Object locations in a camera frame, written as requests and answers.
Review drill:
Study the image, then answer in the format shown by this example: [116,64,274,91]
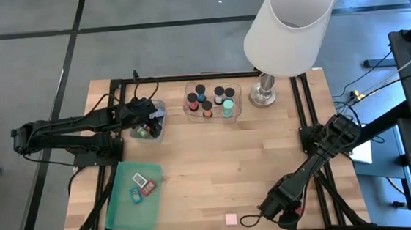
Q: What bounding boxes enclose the blue sand hourglass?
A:
[193,84,207,104]

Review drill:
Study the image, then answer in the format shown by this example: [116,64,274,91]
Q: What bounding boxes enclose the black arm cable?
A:
[84,77,162,114]
[238,212,270,229]

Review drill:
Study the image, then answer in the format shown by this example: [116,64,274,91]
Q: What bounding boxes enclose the purple sand hourglass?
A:
[224,86,237,102]

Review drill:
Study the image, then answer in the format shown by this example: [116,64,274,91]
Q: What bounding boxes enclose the clear plastic bin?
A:
[180,77,245,127]

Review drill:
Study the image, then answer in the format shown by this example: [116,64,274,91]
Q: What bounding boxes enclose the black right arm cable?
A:
[238,212,270,229]

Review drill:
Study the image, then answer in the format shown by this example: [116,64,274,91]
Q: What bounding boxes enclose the dark desk foot bar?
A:
[362,56,396,70]

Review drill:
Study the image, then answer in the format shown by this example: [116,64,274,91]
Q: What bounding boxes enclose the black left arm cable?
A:
[84,77,162,114]

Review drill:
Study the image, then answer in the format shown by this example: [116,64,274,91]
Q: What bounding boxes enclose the black floor cables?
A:
[329,51,398,100]

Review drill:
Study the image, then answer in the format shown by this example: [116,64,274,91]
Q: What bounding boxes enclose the pink wall charger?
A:
[224,212,239,226]

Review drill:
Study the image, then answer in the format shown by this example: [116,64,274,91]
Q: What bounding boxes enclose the orange sand hourglass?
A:
[201,99,215,119]

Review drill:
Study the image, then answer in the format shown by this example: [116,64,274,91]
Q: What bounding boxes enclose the black aluminium table frame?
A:
[51,51,372,230]

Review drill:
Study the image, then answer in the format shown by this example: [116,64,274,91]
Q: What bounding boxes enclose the red sand hourglass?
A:
[185,92,200,113]

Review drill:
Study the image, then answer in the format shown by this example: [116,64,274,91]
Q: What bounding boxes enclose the white cable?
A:
[361,44,411,94]

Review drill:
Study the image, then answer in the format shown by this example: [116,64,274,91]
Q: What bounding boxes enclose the white flat box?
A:
[349,138,374,166]

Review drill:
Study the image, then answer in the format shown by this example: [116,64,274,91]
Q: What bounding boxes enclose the white sand hourglass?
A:
[212,85,226,106]

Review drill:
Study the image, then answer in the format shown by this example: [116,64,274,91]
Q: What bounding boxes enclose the red digital clock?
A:
[138,179,158,198]

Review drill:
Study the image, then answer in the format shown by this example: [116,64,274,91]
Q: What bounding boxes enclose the white digital clock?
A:
[130,171,149,189]

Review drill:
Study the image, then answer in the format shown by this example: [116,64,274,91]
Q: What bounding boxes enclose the teal digital clock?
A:
[128,186,144,205]

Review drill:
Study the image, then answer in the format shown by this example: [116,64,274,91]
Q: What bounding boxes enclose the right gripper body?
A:
[257,184,306,224]

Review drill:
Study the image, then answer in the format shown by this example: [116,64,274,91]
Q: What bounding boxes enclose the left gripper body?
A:
[118,96,160,130]

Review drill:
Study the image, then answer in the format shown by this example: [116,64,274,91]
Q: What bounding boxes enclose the large mint green hourglass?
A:
[221,97,237,119]

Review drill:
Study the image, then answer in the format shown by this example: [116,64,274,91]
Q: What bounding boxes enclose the green translucent plastic tray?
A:
[100,157,169,230]

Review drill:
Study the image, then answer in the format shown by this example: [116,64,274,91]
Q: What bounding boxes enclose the pale grey plastic bin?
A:
[127,97,170,144]

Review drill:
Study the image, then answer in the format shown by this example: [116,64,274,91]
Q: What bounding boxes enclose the silver table lamp white shade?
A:
[239,0,347,110]

